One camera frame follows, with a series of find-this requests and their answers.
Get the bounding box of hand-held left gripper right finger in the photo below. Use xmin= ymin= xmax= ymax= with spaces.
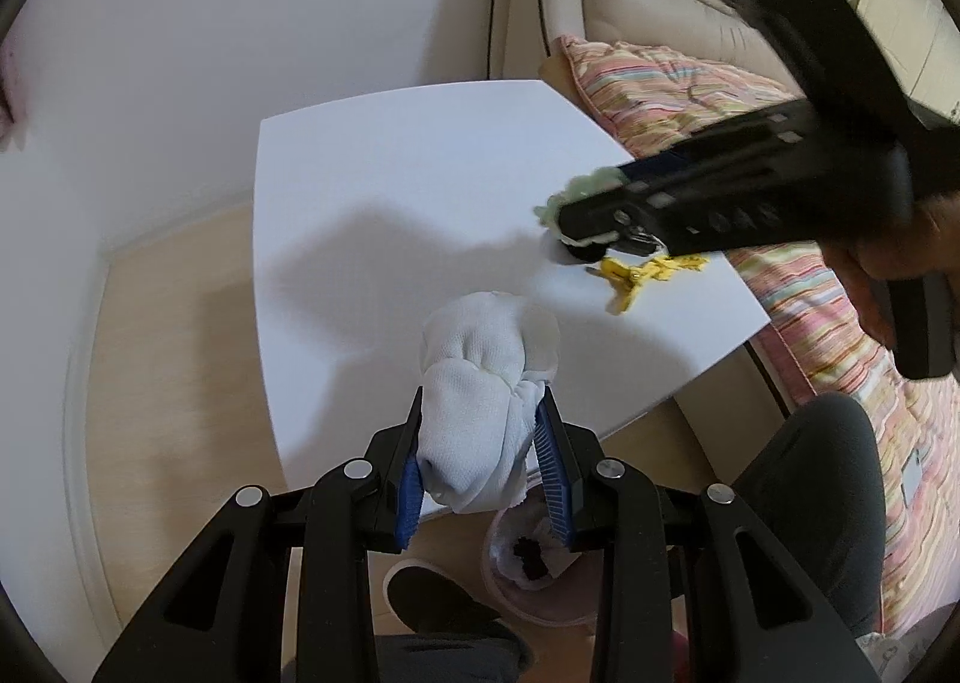
xmin=532 ymin=387 xmax=882 ymax=683

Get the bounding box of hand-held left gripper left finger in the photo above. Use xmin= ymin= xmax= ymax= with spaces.
xmin=90 ymin=387 xmax=428 ymax=683

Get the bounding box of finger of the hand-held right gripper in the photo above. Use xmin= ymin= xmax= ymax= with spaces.
xmin=619 ymin=119 xmax=760 ymax=186
xmin=558 ymin=176 xmax=692 ymax=257

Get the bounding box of black key bunch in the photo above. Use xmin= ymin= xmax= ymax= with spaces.
xmin=611 ymin=225 xmax=668 ymax=257

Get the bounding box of green hair scrunchie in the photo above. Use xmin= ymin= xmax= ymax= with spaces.
xmin=534 ymin=169 xmax=627 ymax=266

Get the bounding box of yellow wrapper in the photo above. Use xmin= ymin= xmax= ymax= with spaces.
xmin=589 ymin=254 xmax=710 ymax=315

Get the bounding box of white sock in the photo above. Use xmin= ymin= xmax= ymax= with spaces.
xmin=416 ymin=291 xmax=560 ymax=513

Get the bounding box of pink waste bin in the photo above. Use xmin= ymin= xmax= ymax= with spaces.
xmin=480 ymin=495 xmax=691 ymax=628

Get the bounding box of person's right hand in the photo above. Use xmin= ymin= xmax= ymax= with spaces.
xmin=821 ymin=192 xmax=960 ymax=347

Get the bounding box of clear plastic bin liner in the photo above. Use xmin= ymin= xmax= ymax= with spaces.
xmin=487 ymin=503 xmax=578 ymax=586

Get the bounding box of black slip-on shoe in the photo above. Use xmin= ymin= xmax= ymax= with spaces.
xmin=384 ymin=564 xmax=496 ymax=635

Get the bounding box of tan mattress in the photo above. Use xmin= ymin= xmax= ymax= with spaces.
xmin=538 ymin=38 xmax=593 ymax=110

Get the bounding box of striped pink quilt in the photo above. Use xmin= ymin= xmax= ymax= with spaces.
xmin=555 ymin=34 xmax=960 ymax=639

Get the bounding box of person's left leg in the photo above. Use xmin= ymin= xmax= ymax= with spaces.
xmin=375 ymin=623 xmax=537 ymax=683

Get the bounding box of cream wardrobe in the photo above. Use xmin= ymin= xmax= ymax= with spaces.
xmin=855 ymin=0 xmax=960 ymax=110

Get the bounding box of white bedside table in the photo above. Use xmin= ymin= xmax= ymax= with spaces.
xmin=255 ymin=79 xmax=773 ymax=523

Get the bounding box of pink curtain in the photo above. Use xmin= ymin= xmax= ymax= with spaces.
xmin=0 ymin=42 xmax=20 ymax=130

